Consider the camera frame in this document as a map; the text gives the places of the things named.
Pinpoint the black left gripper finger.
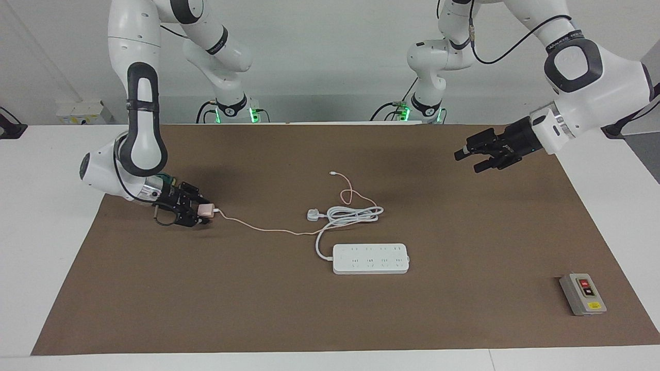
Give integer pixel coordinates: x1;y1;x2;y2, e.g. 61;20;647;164
455;131;502;160
474;154;519;173

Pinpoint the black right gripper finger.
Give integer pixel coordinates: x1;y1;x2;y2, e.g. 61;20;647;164
178;212;212;227
180;183;209;206

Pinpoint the pink charging cable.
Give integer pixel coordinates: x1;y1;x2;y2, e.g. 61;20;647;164
214;172;377;236

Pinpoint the white power strip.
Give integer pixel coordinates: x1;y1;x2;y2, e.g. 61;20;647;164
333;243;410;275

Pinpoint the black clamp stand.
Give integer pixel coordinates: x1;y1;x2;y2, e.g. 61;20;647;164
601;98;660;140
0;107;27;140

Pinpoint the brown table mat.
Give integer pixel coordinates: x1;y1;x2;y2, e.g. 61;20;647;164
31;124;660;356

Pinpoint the black base cable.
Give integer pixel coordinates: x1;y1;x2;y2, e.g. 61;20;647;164
370;77;418;123
196;100;217;124

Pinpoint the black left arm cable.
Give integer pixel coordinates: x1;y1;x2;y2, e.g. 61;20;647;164
467;0;573;65

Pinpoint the white wall socket box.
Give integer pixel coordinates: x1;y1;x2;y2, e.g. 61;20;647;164
56;100;107;125

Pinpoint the grey on-off switch box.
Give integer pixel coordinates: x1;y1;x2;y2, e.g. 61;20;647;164
559;273;607;316

